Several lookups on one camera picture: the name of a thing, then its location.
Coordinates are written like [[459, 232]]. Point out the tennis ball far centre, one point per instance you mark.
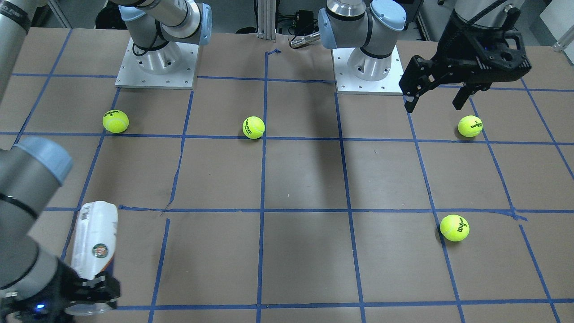
[[454, 228]]

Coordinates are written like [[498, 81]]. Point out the white tennis ball can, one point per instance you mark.
[[94, 244]]

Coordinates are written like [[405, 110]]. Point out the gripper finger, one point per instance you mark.
[[463, 95], [420, 76]]

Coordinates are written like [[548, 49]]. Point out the tennis ball by near base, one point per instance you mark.
[[253, 127]]

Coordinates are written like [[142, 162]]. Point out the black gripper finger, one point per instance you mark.
[[97, 294]]

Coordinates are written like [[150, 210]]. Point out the tennis ball middle row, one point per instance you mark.
[[115, 121]]

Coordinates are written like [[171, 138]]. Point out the tennis ball near foreground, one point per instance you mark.
[[470, 126]]

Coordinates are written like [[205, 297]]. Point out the aluminium frame post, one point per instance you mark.
[[266, 12]]

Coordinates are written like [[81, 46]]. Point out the silver flashlight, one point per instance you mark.
[[300, 41]]

